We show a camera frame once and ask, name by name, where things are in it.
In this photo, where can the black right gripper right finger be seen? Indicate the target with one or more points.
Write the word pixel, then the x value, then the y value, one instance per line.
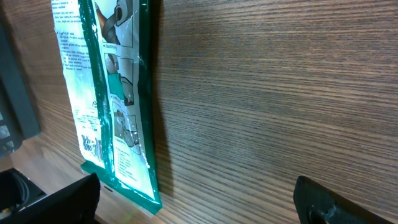
pixel 315 203

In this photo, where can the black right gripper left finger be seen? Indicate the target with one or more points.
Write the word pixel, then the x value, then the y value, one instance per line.
pixel 76 203

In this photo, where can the green 3M gloves package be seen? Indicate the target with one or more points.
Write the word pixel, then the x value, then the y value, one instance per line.
pixel 105 53

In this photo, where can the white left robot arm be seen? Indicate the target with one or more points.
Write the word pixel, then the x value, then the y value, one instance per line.
pixel 18 123

